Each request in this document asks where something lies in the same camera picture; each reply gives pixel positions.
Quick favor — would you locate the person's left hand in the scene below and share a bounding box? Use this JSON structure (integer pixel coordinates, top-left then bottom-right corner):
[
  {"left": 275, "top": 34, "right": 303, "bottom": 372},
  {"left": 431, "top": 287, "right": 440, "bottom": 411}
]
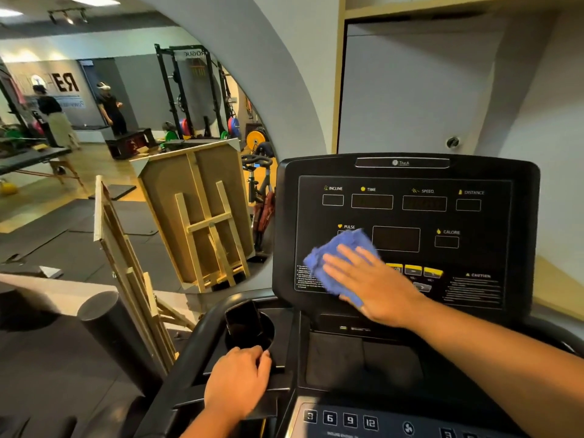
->
[{"left": 204, "top": 346, "right": 273, "bottom": 422}]

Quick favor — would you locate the person's right hand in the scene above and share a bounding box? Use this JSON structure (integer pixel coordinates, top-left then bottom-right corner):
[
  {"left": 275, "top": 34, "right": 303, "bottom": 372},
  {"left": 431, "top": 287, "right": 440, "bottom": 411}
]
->
[{"left": 322, "top": 244, "right": 429, "bottom": 328}]

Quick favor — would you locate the blue cleaning cloth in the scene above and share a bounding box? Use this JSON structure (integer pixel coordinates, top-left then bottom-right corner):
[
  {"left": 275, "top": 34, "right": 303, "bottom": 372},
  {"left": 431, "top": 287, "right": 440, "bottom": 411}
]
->
[{"left": 303, "top": 229, "right": 381, "bottom": 309}]

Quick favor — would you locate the person's right forearm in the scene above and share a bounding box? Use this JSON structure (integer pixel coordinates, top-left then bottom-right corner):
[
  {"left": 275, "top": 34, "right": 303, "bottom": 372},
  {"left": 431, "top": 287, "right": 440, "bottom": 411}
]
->
[{"left": 408, "top": 298, "right": 584, "bottom": 438}]

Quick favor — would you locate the person's left forearm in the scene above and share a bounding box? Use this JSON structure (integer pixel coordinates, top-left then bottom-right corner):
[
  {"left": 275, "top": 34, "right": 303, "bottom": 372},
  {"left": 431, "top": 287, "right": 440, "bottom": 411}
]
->
[{"left": 180, "top": 406, "right": 242, "bottom": 438}]

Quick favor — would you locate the black smartphone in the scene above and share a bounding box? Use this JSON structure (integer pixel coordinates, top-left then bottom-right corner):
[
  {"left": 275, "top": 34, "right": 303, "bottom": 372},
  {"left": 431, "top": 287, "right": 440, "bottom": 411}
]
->
[{"left": 224, "top": 300, "right": 263, "bottom": 350}]

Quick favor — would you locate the black exercise bike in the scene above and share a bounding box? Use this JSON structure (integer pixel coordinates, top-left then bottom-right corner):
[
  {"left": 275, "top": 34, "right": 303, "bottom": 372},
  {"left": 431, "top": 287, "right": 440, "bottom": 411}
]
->
[{"left": 241, "top": 142, "right": 277, "bottom": 254}]

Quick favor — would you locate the black treadmill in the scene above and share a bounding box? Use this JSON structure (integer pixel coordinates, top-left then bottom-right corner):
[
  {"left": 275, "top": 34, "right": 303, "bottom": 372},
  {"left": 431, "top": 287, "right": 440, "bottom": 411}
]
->
[{"left": 134, "top": 152, "right": 584, "bottom": 438}]

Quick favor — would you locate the black cylinder bolster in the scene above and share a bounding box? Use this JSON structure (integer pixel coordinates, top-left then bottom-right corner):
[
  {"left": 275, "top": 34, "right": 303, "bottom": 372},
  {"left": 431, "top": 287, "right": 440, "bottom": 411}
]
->
[{"left": 77, "top": 291, "right": 166, "bottom": 398}]

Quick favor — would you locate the wooden easel with board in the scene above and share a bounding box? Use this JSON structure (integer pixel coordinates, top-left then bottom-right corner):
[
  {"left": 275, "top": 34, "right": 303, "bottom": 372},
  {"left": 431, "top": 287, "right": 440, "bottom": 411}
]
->
[
  {"left": 93, "top": 175, "right": 198, "bottom": 375},
  {"left": 130, "top": 138, "right": 256, "bottom": 294}
]

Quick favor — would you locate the black squat rack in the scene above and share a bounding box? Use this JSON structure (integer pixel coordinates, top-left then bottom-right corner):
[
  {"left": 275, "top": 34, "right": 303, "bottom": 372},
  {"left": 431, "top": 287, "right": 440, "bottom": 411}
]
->
[{"left": 154, "top": 44, "right": 234, "bottom": 140}]

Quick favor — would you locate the black plyo box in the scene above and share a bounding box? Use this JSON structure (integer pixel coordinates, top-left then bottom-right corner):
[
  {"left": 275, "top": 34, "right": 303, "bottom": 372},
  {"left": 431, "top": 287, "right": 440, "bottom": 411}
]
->
[{"left": 105, "top": 128, "right": 158, "bottom": 160}]

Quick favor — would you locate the black massage table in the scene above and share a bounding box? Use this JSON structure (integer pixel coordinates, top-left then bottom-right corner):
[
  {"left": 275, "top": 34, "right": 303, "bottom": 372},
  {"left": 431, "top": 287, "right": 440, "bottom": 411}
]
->
[{"left": 0, "top": 148, "right": 85, "bottom": 188}]

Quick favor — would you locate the black track light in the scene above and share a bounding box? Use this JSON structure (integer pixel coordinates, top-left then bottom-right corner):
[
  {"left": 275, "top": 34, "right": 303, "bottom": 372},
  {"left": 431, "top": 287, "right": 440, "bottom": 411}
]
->
[{"left": 47, "top": 7, "right": 90, "bottom": 26}]

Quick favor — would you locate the arched wall mirror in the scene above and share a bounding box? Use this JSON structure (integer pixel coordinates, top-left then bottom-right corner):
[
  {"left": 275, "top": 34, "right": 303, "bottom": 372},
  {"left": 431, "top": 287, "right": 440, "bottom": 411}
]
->
[{"left": 0, "top": 0, "right": 330, "bottom": 297}]

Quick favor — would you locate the grey wall banner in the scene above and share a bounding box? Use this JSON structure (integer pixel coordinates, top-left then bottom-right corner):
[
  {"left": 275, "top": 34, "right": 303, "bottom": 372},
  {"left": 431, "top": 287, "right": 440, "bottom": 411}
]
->
[{"left": 4, "top": 59, "right": 106, "bottom": 129}]

